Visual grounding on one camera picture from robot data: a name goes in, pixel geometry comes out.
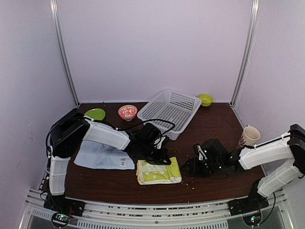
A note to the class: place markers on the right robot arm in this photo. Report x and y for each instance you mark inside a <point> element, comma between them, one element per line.
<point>211,157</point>

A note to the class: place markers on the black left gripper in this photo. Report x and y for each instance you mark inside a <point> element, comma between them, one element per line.
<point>159,160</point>

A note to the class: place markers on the small lime green bowl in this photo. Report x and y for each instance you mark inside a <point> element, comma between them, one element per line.
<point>206,99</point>

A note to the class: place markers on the aluminium corner post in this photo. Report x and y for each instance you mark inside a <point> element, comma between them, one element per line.
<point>247,52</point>
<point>63,55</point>

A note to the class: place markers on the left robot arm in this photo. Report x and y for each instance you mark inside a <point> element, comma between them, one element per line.
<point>66,135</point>

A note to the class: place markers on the white perforated plastic basket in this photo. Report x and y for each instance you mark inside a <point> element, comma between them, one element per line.
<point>171,111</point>

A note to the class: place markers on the green crocodile pattern towel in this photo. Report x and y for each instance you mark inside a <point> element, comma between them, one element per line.
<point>148,174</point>

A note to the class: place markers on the right aluminium corner post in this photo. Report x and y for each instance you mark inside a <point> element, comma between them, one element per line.
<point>247,52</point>

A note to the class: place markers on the red white patterned bowl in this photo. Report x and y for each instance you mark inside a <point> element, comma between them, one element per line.
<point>127,112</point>

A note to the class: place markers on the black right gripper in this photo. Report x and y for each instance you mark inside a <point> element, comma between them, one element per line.
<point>193,167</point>

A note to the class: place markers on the light blue towel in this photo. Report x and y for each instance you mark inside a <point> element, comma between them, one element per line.
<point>100,156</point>

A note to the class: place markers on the left aluminium corner post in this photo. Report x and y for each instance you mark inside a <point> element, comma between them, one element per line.
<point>63,55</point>

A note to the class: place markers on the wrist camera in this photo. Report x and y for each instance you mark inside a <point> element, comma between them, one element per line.
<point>199,152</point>
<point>161,141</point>

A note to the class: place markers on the green round plate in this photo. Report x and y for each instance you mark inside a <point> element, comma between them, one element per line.
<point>96,114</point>

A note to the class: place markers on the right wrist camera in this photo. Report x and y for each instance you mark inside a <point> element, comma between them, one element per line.
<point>199,152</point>

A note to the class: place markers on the aluminium front rail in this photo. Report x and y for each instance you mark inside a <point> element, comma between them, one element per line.
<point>202,215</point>

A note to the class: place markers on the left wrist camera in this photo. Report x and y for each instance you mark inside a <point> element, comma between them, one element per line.
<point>161,141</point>

